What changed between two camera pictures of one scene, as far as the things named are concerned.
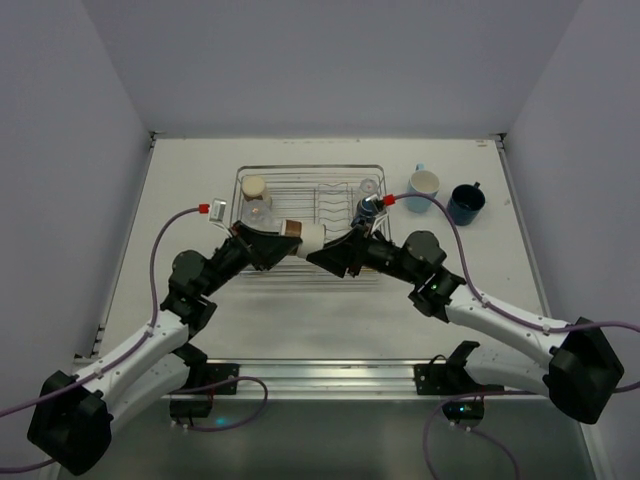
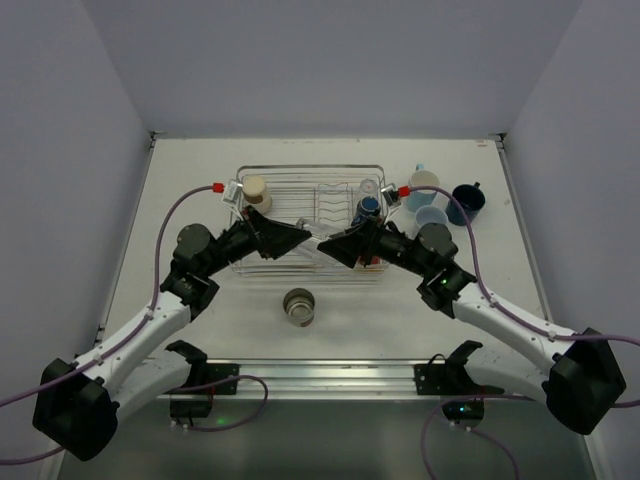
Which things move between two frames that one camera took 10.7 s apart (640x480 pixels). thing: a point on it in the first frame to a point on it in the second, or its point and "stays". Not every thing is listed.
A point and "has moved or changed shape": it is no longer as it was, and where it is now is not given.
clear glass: (257, 215) has moved or changed shape
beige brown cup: (312, 236) to (299, 306)
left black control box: (190, 408) stays
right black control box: (464, 409) stays
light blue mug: (421, 181) stays
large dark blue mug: (465, 203) stays
